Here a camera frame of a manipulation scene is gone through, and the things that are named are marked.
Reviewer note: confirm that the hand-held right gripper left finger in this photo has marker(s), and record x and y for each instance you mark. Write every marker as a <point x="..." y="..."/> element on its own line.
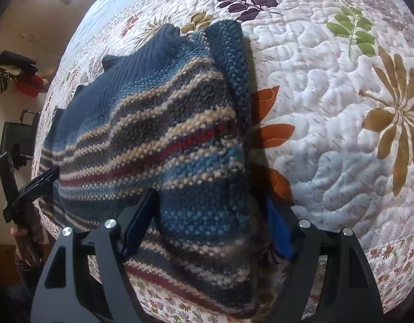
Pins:
<point x="139" y="222"/>

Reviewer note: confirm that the red box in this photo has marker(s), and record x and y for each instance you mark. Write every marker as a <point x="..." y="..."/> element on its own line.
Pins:
<point x="28" y="85"/>

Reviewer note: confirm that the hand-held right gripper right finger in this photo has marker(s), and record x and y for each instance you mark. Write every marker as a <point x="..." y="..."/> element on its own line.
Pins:
<point x="281" y="235"/>

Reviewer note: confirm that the person's left hand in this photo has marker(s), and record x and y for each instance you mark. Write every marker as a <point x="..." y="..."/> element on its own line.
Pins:
<point x="27" y="242"/>

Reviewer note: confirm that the floral quilted bedspread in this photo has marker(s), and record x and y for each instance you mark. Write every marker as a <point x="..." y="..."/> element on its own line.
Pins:
<point x="328" y="141"/>

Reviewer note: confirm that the striped knit sweater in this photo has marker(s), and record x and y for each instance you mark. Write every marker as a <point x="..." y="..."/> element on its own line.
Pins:
<point x="166" y="134"/>

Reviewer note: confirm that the black chair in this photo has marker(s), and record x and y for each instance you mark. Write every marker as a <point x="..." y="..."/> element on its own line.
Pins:
<point x="20" y="138"/>

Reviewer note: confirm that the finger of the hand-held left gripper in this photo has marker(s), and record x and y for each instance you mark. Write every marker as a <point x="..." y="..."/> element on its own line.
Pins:
<point x="28" y="193"/>

